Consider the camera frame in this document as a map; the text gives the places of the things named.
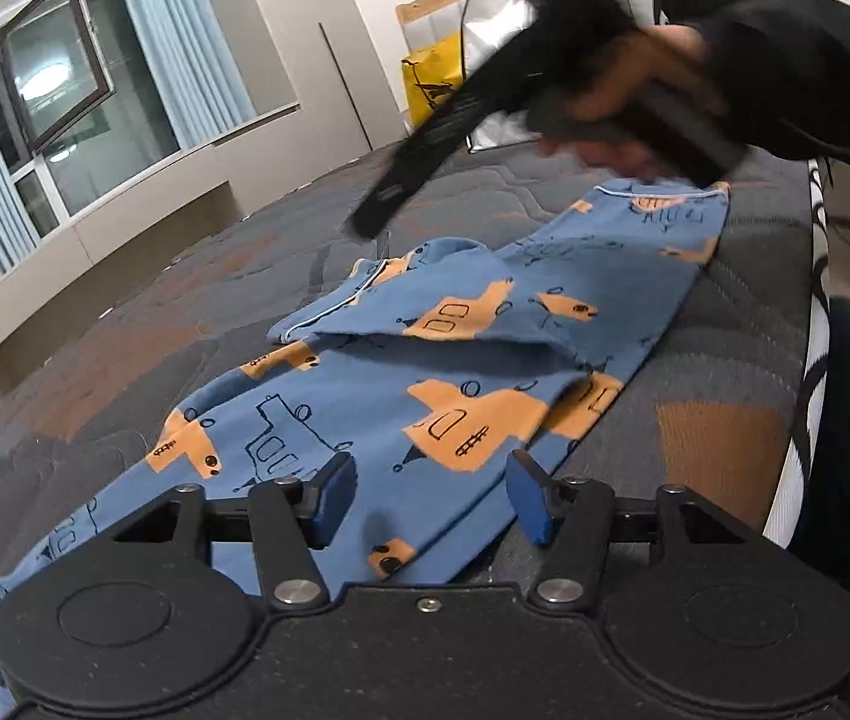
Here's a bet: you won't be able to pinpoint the beige window bench cabinet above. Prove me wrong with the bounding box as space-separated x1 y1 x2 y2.
0 101 303 392

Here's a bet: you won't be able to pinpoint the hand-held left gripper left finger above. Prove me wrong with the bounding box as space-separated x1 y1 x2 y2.
108 453 360 611

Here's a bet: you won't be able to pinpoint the window with open sash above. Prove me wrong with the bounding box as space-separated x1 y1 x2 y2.
0 0 187 242

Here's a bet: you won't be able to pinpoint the person's right hand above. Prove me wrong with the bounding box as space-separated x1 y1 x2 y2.
540 22 712 182

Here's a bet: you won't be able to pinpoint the person's right forearm black sleeve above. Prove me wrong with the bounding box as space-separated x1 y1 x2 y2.
695 0 850 182

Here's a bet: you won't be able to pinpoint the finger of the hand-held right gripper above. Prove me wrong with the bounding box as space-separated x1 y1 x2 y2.
347 22 572 239

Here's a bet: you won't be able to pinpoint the grey orange quilted mattress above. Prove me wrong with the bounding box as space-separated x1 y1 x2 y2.
0 116 840 720

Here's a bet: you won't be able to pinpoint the yellow shopping bag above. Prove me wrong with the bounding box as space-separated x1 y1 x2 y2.
402 43 472 137

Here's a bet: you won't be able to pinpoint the blue patterned pants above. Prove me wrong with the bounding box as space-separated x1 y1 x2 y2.
0 180 733 720

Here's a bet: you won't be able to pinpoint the beige wardrobe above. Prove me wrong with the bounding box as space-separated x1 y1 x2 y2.
233 0 409 166

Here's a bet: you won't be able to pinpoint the white shopping bag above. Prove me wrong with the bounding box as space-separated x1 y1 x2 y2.
461 0 547 157

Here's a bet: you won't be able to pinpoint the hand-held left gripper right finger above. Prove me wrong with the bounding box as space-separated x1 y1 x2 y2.
504 449 752 613

